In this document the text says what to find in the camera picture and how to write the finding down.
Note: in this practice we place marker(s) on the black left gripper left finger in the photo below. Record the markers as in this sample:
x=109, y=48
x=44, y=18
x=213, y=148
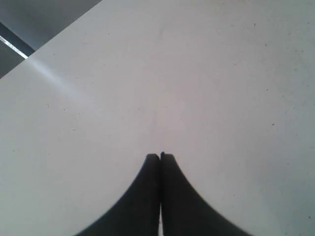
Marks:
x=136, y=213

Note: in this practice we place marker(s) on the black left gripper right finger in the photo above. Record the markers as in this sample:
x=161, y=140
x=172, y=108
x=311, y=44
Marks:
x=184, y=211

